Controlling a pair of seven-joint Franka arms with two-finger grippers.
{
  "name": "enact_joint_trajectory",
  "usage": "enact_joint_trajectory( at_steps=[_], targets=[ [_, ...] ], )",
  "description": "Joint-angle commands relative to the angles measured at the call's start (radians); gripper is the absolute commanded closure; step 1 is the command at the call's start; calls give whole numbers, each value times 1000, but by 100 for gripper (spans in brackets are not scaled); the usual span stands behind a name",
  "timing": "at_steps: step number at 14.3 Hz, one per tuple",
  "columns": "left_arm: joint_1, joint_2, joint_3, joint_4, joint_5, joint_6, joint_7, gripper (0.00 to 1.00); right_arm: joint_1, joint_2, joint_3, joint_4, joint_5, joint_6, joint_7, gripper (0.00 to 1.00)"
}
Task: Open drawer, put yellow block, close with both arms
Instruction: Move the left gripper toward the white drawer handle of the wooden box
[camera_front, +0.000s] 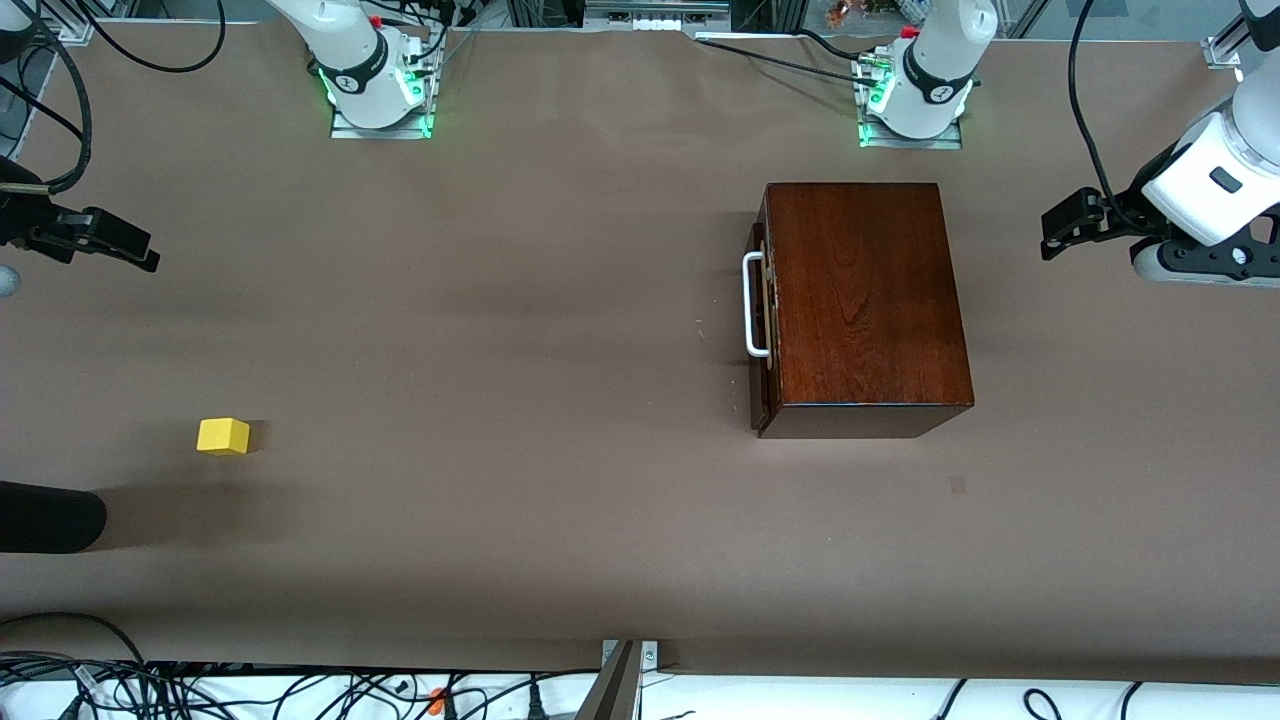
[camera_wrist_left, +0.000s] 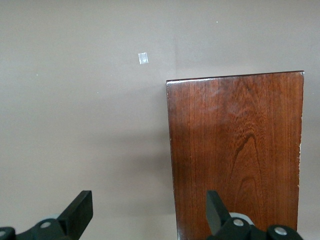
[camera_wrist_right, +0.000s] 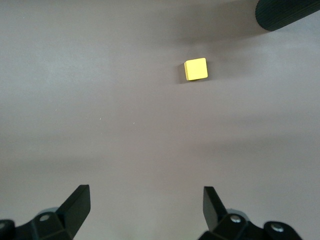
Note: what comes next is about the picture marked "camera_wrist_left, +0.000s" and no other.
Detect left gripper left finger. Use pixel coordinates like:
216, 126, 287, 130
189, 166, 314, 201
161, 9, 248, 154
0, 190, 94, 240

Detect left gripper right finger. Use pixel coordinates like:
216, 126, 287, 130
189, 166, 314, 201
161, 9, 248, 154
206, 190, 305, 240

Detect dark brown wooden cabinet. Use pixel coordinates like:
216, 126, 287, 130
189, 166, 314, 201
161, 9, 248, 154
166, 71, 305, 240

